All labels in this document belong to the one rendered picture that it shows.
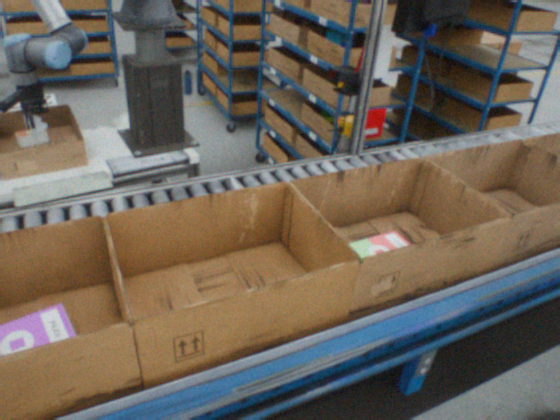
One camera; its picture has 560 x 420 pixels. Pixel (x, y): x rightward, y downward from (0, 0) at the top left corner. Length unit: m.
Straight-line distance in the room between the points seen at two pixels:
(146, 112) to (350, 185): 0.91
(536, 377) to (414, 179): 1.28
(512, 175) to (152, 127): 1.25
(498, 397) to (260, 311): 1.50
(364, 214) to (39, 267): 0.76
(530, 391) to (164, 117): 1.84
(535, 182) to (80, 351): 1.26
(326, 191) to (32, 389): 0.71
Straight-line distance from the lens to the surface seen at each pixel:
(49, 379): 0.74
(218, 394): 0.77
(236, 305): 0.73
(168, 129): 1.80
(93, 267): 0.98
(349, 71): 1.74
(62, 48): 1.77
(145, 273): 1.00
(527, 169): 1.51
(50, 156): 1.72
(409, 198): 1.26
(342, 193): 1.11
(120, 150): 1.84
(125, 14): 1.71
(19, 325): 0.87
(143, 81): 1.71
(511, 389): 2.17
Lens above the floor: 1.54
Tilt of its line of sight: 33 degrees down
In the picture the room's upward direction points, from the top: 5 degrees clockwise
